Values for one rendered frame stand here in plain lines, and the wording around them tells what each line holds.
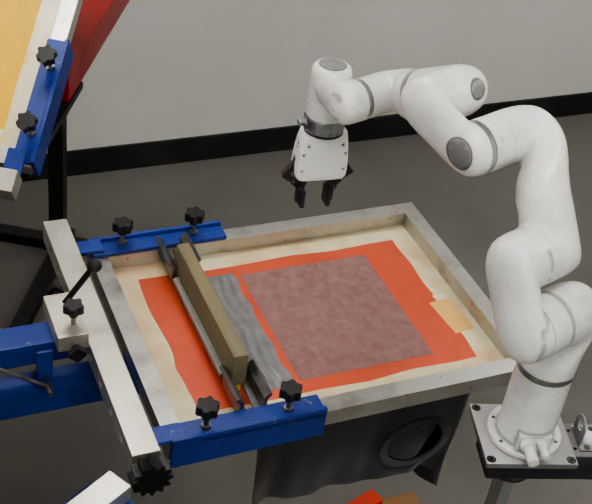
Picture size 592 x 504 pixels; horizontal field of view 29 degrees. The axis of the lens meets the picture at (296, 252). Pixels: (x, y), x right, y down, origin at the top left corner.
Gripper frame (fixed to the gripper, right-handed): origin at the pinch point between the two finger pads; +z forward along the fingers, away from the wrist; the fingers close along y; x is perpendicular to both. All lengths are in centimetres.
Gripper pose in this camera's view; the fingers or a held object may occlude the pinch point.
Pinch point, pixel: (313, 195)
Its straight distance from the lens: 220.7
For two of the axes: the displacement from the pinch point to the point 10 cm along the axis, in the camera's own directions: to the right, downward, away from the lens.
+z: -1.1, 7.9, 6.0
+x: -2.9, -6.0, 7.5
